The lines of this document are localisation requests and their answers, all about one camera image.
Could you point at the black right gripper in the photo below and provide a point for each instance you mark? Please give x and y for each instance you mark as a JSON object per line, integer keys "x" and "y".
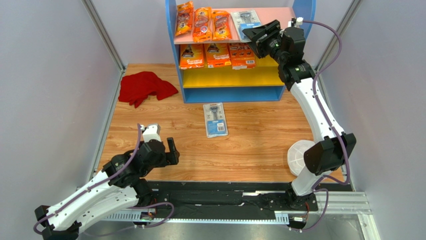
{"x": 268, "y": 40}

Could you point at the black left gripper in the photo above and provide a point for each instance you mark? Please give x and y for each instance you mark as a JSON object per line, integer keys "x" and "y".
{"x": 171, "y": 157}

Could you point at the orange razor cartridge box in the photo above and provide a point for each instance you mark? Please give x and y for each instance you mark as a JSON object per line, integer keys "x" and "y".
{"x": 241, "y": 55}

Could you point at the clear blue razor blister pack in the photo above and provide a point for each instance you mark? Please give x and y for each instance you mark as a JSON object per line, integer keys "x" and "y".
{"x": 245, "y": 20}
{"x": 215, "y": 120}

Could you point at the orange BIC razor bag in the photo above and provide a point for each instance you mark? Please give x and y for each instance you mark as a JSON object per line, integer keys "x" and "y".
{"x": 202, "y": 25}
{"x": 184, "y": 18}
{"x": 221, "y": 25}

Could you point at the orange Gillette Fusion5 box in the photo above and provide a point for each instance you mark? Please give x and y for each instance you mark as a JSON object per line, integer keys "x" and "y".
{"x": 191, "y": 56}
{"x": 217, "y": 55}

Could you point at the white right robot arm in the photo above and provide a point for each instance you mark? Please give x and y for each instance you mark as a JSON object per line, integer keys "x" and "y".
{"x": 333, "y": 145}

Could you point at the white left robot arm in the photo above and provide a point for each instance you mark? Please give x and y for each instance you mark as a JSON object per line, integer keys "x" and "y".
{"x": 119, "y": 185}

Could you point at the blue shelf unit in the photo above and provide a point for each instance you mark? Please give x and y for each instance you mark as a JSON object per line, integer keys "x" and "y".
{"x": 224, "y": 84}

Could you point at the red cloth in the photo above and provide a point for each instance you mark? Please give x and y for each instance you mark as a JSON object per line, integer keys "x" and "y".
{"x": 136, "y": 88}

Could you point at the white round plastic lid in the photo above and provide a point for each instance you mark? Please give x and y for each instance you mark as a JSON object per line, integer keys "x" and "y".
{"x": 295, "y": 155}

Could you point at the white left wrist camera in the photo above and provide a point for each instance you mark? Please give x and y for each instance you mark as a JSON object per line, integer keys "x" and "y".
{"x": 151, "y": 132}

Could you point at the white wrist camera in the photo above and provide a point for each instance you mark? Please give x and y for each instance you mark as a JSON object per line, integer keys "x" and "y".
{"x": 151, "y": 132}
{"x": 296, "y": 22}

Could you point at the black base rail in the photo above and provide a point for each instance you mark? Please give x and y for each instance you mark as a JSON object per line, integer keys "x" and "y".
{"x": 221, "y": 201}

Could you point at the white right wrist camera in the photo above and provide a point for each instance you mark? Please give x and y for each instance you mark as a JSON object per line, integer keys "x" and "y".
{"x": 296, "y": 22}

